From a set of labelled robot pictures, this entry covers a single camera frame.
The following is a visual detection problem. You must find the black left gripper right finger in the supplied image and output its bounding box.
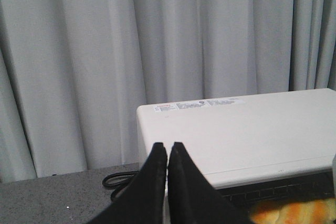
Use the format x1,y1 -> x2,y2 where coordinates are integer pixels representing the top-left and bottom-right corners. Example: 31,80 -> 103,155
167,142 -> 252,223

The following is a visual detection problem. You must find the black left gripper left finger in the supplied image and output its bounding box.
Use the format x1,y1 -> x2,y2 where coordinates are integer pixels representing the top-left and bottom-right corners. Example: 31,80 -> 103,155
89,143 -> 167,223

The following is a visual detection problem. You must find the croissant bread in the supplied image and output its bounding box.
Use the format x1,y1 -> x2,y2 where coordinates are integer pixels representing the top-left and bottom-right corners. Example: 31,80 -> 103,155
249,198 -> 335,224

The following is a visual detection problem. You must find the white Toshiba toaster oven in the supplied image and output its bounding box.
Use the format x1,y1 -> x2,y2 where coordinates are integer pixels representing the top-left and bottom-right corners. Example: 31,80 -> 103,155
136,88 -> 336,224

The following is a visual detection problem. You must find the grey curtain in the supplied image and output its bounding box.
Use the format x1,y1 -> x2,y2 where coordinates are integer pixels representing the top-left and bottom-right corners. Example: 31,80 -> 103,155
1,0 -> 335,183

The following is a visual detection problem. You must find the black power cable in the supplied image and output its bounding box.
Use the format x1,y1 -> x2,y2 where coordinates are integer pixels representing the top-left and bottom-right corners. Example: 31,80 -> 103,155
102,170 -> 140,204

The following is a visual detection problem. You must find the wire oven rack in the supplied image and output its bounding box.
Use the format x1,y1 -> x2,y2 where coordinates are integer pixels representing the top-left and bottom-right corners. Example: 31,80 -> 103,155
219,172 -> 334,208

